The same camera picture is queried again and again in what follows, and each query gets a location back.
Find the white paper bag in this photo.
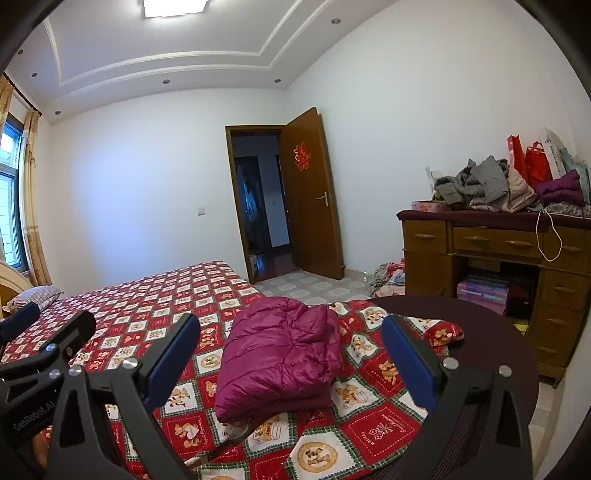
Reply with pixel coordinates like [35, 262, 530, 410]
[540, 128, 578, 181]

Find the dark red box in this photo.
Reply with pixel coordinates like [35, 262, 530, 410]
[508, 277, 540, 319]

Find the purple folded garment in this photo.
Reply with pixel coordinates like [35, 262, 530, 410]
[533, 170, 587, 207]

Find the brown wooden door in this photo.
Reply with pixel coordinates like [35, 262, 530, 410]
[278, 107, 345, 281]

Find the wooden bed headboard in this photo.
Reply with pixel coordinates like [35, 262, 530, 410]
[0, 263, 28, 308]

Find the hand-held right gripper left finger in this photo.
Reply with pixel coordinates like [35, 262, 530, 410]
[46, 312, 201, 480]

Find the magenta puffer jacket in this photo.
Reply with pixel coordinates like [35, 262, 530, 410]
[215, 296, 342, 423]

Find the brown wooden drawer desk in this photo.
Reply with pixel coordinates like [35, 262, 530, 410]
[397, 210, 591, 384]

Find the striped pillow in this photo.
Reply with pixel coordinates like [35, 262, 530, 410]
[4, 285, 64, 315]

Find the white cable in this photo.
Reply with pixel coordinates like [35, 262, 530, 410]
[534, 208, 563, 261]

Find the pink flat box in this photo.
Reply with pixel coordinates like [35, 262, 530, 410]
[457, 274, 511, 317]

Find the red bear-print blanket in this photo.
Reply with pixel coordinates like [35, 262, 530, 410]
[0, 261, 465, 480]

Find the window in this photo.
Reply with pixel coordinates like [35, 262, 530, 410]
[0, 120, 25, 271]

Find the heap of clothes on floor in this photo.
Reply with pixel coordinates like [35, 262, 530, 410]
[372, 261, 407, 298]

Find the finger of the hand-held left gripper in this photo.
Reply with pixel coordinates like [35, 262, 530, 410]
[0, 310, 97, 393]
[0, 302, 41, 347]

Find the dark brown bed mattress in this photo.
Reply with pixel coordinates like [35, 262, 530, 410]
[369, 295, 541, 480]

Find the pile of grey clothes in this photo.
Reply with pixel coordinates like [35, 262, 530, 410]
[434, 157, 541, 213]

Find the square ceiling lamp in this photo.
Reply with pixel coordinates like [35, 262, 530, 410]
[142, 0, 209, 19]

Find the brown door frame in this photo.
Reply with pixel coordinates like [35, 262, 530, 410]
[225, 124, 296, 284]

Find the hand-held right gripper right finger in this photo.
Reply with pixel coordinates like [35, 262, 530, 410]
[381, 314, 534, 480]

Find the pale green bag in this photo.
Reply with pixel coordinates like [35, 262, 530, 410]
[568, 157, 591, 204]

